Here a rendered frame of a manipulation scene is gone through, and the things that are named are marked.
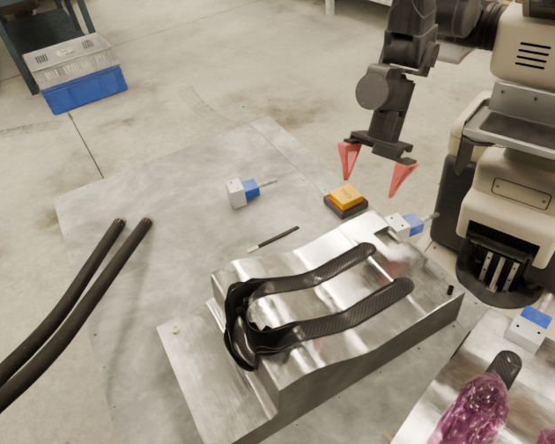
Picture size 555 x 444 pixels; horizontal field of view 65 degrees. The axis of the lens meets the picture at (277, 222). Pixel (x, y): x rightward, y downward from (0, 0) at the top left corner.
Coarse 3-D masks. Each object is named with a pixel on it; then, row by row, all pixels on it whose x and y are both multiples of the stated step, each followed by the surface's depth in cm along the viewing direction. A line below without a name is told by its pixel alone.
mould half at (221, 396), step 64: (256, 256) 83; (320, 256) 86; (384, 256) 83; (192, 320) 81; (256, 320) 71; (384, 320) 74; (448, 320) 80; (192, 384) 72; (256, 384) 70; (320, 384) 68
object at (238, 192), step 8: (232, 184) 110; (240, 184) 109; (248, 184) 111; (256, 184) 111; (264, 184) 112; (232, 192) 107; (240, 192) 108; (248, 192) 110; (256, 192) 111; (232, 200) 109; (240, 200) 110
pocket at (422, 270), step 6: (414, 264) 81; (420, 264) 82; (426, 264) 83; (414, 270) 83; (420, 270) 83; (426, 270) 83; (432, 270) 82; (420, 276) 82; (426, 276) 82; (432, 276) 82; (438, 276) 81; (426, 282) 81; (432, 282) 81
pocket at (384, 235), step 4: (384, 228) 89; (388, 228) 89; (376, 232) 88; (380, 232) 89; (384, 232) 90; (388, 232) 90; (376, 236) 89; (380, 236) 90; (384, 236) 91; (388, 236) 90; (392, 236) 89; (396, 236) 89; (380, 240) 90; (384, 240) 90; (388, 240) 90; (392, 240) 89; (396, 240) 88; (400, 240) 88; (384, 244) 89; (388, 244) 89; (392, 244) 89; (396, 244) 89; (388, 248) 88
